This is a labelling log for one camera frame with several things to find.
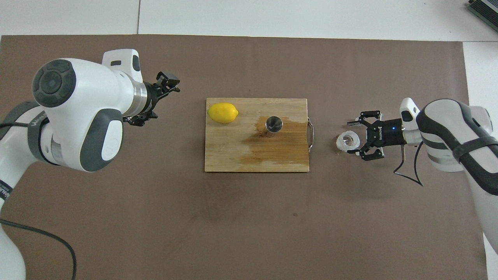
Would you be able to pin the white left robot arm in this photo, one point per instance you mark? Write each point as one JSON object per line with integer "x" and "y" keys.
{"x": 85, "y": 101}

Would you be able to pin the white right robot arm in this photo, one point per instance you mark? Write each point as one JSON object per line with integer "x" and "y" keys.
{"x": 451, "y": 128}

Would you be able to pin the brown table mat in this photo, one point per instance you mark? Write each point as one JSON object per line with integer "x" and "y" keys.
{"x": 233, "y": 217}

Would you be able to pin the yellow lemon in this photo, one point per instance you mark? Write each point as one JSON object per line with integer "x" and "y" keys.
{"x": 223, "y": 112}

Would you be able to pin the grey ribbed metal device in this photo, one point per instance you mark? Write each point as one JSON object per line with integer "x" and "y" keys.
{"x": 486, "y": 11}

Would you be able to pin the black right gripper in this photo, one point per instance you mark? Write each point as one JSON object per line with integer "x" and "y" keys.
{"x": 385, "y": 133}

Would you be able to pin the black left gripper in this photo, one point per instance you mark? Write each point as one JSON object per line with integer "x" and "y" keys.
{"x": 153, "y": 99}

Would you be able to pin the steel double jigger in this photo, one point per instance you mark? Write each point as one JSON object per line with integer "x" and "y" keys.
{"x": 274, "y": 124}

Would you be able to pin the wooden cutting board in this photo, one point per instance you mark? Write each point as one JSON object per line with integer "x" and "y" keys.
{"x": 233, "y": 151}

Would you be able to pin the small clear glass cup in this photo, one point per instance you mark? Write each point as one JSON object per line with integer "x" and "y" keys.
{"x": 342, "y": 144}

